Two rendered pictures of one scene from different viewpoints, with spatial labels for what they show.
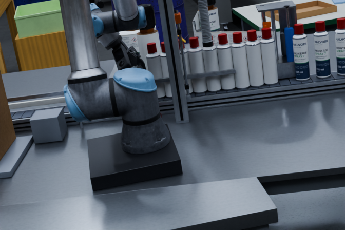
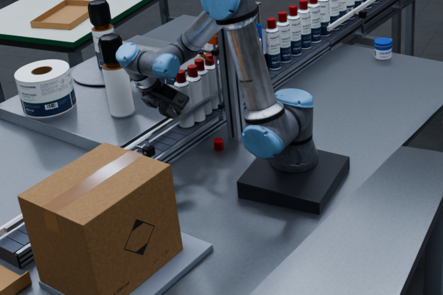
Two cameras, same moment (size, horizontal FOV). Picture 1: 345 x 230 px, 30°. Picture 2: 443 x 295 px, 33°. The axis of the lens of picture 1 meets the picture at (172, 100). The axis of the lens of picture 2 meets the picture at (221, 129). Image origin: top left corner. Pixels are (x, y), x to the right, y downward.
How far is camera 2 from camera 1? 2.04 m
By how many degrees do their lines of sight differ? 50
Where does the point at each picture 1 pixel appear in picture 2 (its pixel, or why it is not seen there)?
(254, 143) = (341, 127)
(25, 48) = not seen: outside the picture
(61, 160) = (219, 214)
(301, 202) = not seen: hidden behind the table
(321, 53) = (288, 40)
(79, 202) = (332, 226)
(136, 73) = (296, 93)
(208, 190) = (396, 168)
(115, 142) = (267, 170)
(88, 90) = (285, 122)
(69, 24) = (256, 61)
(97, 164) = (298, 191)
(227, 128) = not seen: hidden behind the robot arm
